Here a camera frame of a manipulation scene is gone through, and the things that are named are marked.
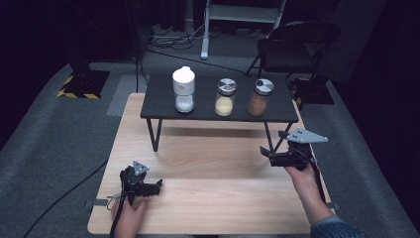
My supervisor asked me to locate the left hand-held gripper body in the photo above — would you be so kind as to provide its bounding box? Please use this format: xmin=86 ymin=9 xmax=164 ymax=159
xmin=119 ymin=160 xmax=151 ymax=206

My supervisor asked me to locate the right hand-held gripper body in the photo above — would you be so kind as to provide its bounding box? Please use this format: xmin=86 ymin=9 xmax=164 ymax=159
xmin=277 ymin=127 xmax=329 ymax=172

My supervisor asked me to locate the glass jar with brown spice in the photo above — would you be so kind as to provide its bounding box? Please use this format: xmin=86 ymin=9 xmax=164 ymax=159
xmin=247 ymin=77 xmax=275 ymax=118

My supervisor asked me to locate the glass jar with yellow spice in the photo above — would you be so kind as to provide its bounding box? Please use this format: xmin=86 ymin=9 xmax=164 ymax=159
xmin=214 ymin=77 xmax=238 ymax=118

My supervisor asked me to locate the black raised shelf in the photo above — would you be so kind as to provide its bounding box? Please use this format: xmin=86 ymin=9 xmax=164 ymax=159
xmin=140 ymin=73 xmax=300 ymax=155

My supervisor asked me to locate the white salt dispenser jar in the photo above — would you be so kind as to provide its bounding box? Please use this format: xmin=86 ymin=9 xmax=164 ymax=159
xmin=171 ymin=65 xmax=196 ymax=114

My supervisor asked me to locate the person's right hand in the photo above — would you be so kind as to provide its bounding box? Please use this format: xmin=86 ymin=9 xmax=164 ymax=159
xmin=283 ymin=163 xmax=319 ymax=196

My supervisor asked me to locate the person's left hand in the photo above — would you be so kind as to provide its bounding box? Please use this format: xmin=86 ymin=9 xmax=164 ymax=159
xmin=110 ymin=196 xmax=149 ymax=238

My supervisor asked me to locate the black yellow-striped stand base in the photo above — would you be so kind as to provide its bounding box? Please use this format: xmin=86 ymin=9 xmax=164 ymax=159
xmin=289 ymin=76 xmax=336 ymax=107
xmin=55 ymin=68 xmax=111 ymax=100

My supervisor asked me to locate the blue striped sleeve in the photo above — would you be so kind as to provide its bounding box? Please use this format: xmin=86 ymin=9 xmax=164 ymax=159
xmin=309 ymin=214 xmax=370 ymax=238

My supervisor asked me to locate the black folding chair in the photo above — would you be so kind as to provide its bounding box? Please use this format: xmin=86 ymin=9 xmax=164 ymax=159
xmin=245 ymin=20 xmax=343 ymax=102

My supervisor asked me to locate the grey panel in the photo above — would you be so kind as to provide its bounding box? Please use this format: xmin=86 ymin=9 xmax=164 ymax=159
xmin=315 ymin=0 xmax=388 ymax=86

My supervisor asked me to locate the white metal stand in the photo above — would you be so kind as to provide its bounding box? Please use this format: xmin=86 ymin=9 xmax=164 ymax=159
xmin=199 ymin=0 xmax=288 ymax=61

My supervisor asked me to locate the left hand-held gripper cable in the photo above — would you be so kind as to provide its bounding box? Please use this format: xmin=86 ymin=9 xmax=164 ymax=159
xmin=106 ymin=172 xmax=131 ymax=238

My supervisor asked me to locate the hand-held gripper cable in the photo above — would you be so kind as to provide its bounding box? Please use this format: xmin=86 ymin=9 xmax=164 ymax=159
xmin=308 ymin=155 xmax=329 ymax=204
xmin=106 ymin=172 xmax=131 ymax=238

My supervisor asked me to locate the right hand-held gripper cable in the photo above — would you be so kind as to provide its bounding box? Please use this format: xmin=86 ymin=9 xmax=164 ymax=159
xmin=308 ymin=155 xmax=329 ymax=204

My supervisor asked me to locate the thick black floor cable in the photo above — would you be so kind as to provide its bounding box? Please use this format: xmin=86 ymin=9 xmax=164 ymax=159
xmin=22 ymin=160 xmax=109 ymax=238

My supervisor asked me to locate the thin black floor cable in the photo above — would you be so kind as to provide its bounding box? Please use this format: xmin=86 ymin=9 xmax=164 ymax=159
xmin=146 ymin=48 xmax=248 ymax=75

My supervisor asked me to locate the bundle of floor cables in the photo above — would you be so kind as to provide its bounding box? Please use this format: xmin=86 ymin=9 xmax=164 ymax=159
xmin=147 ymin=23 xmax=207 ymax=52

